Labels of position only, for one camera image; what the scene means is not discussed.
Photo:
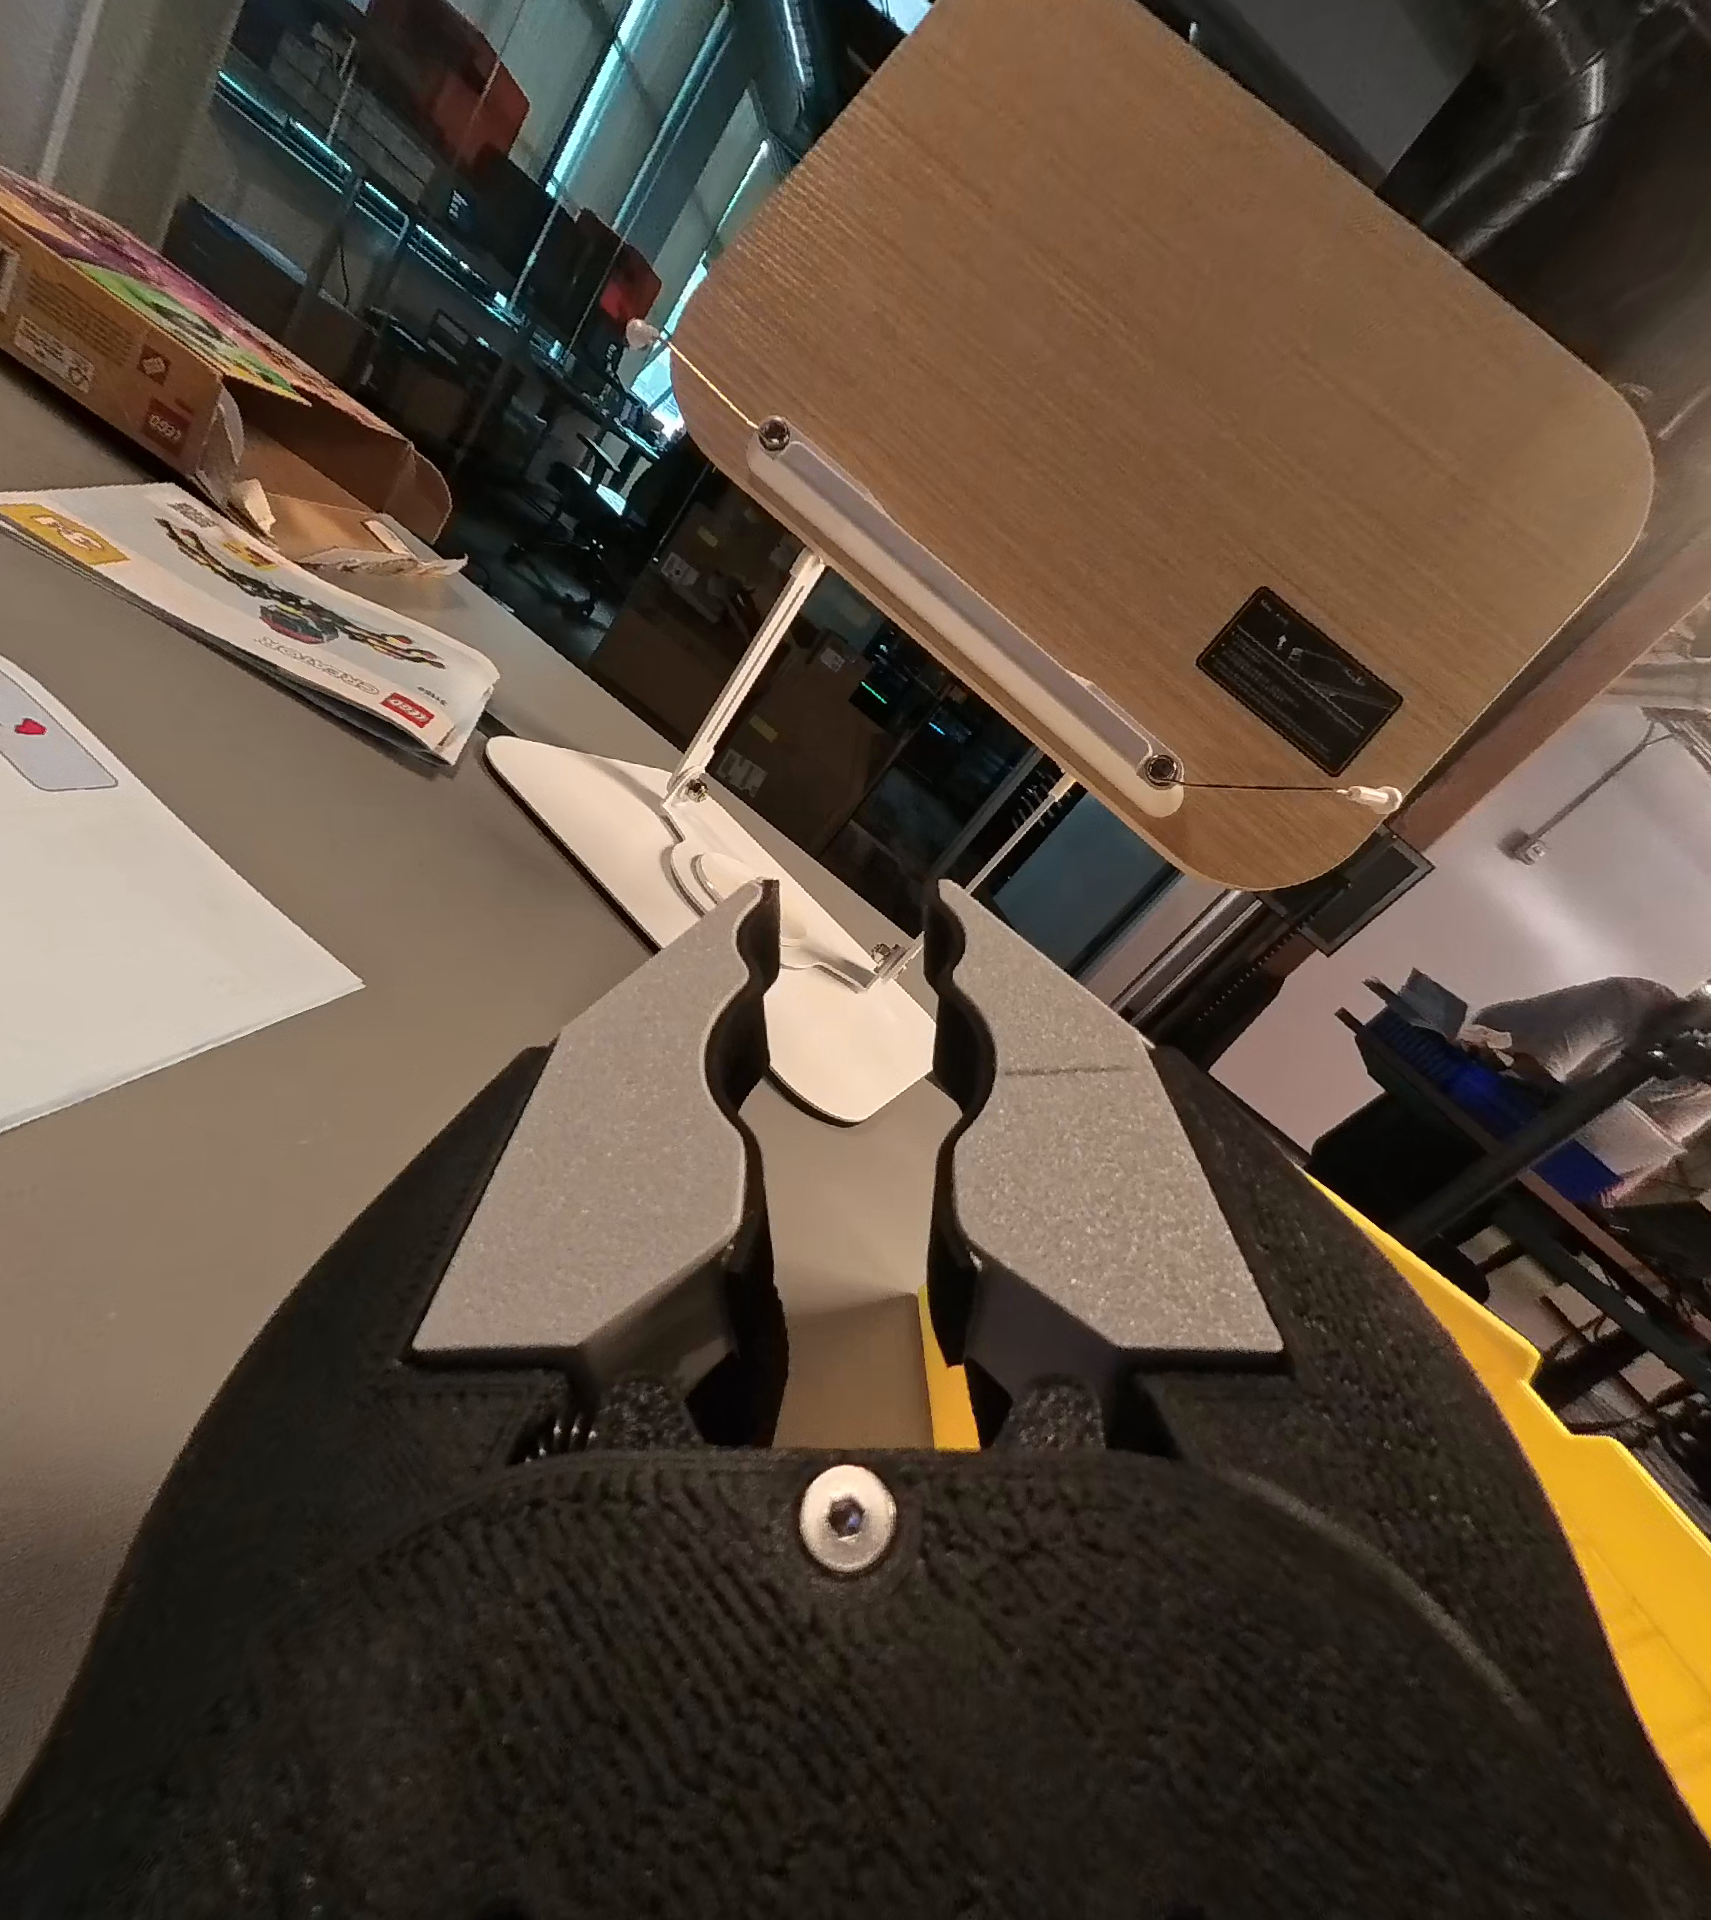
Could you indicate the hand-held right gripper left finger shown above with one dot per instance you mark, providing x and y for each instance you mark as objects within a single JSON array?
[{"x": 616, "y": 1201}]

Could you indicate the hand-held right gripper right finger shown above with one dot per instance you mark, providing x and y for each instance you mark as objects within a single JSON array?
[{"x": 1095, "y": 1201}]

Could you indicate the orange lego box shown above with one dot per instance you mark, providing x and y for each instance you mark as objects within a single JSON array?
[{"x": 45, "y": 284}]

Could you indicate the blue black machine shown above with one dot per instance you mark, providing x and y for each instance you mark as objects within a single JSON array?
[{"x": 1456, "y": 1080}]

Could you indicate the open instruction booklet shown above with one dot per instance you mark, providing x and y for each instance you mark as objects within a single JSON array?
[{"x": 76, "y": 929}]

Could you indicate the closed instruction booklet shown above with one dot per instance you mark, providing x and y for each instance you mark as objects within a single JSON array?
[{"x": 270, "y": 615}]

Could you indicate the yellow plastic bin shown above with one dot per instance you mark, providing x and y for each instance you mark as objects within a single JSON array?
[{"x": 1696, "y": 1649}]

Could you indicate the light wooden board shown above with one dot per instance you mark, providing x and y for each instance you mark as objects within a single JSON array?
[{"x": 1168, "y": 376}]

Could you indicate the storage shelves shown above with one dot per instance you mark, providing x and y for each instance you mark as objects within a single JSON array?
[{"x": 345, "y": 196}]

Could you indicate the silver metal ducts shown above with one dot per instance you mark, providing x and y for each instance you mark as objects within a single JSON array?
[{"x": 1529, "y": 120}]

